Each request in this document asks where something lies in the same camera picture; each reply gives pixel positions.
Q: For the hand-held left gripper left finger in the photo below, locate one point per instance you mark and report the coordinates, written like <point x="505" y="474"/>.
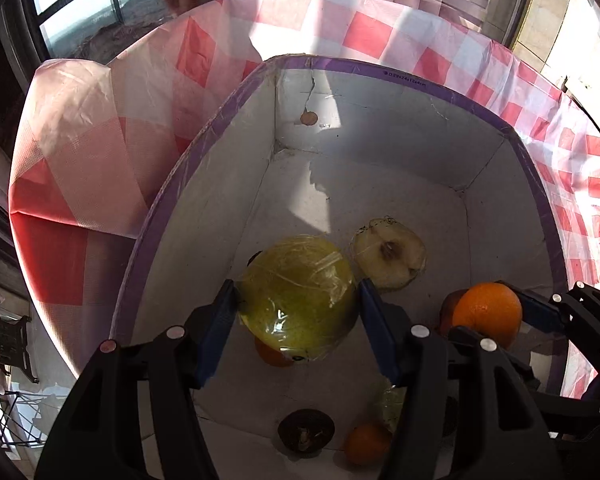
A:
<point x="215" y="340"/>

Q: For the red apple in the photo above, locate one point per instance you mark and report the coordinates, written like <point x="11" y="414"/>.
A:
<point x="448" y="310"/>

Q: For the green apple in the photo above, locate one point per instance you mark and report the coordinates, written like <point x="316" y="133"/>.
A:
<point x="297" y="295"/>

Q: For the purple cardboard box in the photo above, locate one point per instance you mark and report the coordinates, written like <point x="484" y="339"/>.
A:
<point x="380" y="185"/>

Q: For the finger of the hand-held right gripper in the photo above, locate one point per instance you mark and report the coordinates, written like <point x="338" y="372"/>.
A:
<point x="537" y="310"/>
<point x="462" y="332"/>

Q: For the black metal rack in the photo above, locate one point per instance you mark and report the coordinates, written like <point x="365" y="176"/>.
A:
<point x="12" y="350"/>

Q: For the window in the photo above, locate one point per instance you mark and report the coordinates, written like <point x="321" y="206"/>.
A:
<point x="75" y="5"/>

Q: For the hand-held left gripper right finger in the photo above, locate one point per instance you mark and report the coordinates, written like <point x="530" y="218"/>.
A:
<point x="380" y="330"/>

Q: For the orange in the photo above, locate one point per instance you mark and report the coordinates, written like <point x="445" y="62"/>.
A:
<point x="487" y="312"/>
<point x="367" y="442"/>
<point x="272" y="355"/>

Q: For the red white checked tablecloth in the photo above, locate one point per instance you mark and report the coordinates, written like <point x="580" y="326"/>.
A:
<point x="130" y="135"/>

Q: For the dark brown fruit half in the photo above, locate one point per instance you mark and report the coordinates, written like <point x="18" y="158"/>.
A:
<point x="305" y="430"/>

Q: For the yellow-green fruit piece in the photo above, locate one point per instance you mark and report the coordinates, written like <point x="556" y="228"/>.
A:
<point x="391" y="405"/>

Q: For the halved apple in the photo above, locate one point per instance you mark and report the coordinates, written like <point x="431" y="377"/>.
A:
<point x="389" y="255"/>

